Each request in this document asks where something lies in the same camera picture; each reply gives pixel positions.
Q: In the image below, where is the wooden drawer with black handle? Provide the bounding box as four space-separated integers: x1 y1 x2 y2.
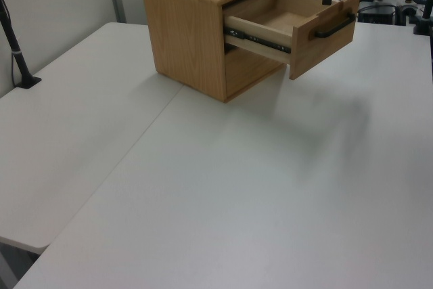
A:
223 0 362 81

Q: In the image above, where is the wooden drawer with cutout grip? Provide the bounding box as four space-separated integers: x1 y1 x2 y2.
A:
223 48 288 99

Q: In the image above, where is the wooden two-drawer cabinet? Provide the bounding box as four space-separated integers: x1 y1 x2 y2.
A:
141 0 294 104

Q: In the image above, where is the black computer case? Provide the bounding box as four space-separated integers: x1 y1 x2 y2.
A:
357 4 396 26

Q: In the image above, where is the black metal drawer slide rail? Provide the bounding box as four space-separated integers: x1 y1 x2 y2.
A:
223 26 292 54

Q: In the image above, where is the black clamp camera stand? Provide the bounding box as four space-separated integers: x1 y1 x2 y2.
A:
411 0 433 36

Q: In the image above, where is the black camera stand pole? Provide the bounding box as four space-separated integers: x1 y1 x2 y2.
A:
0 0 43 89

